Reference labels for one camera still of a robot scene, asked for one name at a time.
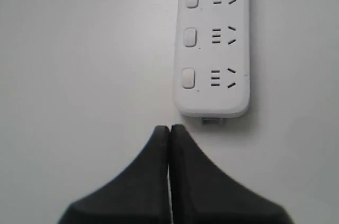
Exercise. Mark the white five-outlet power strip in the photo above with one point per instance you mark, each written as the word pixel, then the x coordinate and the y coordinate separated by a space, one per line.
pixel 211 74

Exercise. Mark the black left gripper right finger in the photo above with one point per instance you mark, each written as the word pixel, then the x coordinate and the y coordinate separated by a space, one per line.
pixel 202 193

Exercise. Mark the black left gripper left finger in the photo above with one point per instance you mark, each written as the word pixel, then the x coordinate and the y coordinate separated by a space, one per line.
pixel 139 194

